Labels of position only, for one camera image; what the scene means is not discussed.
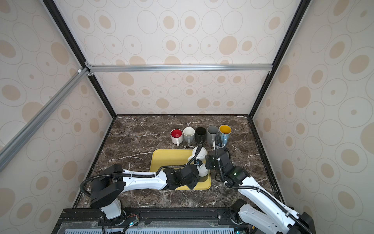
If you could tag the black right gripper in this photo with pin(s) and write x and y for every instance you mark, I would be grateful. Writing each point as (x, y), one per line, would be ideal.
(209, 160)

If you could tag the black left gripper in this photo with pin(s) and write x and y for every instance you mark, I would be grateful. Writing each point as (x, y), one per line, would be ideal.
(195, 180)

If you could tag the blue butterfly mug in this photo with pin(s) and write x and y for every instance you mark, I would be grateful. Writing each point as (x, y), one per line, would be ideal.
(225, 132)

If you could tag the tall grey mug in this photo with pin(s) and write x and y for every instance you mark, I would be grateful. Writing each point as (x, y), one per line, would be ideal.
(212, 131)

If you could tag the small grey mug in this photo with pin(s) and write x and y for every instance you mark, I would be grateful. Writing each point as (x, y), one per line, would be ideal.
(188, 135)

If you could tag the black mug white bottom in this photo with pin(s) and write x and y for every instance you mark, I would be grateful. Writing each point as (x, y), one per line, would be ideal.
(202, 170)

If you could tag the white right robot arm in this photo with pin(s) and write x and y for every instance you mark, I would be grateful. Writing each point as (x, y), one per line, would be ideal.
(274, 217)

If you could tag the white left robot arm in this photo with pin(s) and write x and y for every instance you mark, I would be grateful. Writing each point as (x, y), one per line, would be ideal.
(104, 189)

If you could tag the yellow plastic tray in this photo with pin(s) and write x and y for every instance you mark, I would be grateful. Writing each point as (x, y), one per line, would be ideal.
(163, 157)

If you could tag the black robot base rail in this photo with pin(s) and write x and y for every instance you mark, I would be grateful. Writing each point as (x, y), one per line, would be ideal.
(152, 221)

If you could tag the aluminium rail back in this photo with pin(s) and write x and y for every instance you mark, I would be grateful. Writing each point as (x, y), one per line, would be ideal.
(182, 67)

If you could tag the aluminium rail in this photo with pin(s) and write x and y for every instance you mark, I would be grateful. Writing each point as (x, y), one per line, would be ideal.
(24, 135)
(182, 67)

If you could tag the black corner frame post right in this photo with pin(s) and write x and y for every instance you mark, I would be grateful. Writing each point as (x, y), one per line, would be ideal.
(295, 22)

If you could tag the black corner frame post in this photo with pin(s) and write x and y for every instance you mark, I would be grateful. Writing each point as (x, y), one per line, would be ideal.
(70, 39)
(295, 22)

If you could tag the black corner frame post left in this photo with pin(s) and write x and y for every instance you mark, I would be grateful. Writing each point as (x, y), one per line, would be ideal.
(70, 39)

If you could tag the aluminium rail left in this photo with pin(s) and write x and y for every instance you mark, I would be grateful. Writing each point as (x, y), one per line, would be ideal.
(24, 135)

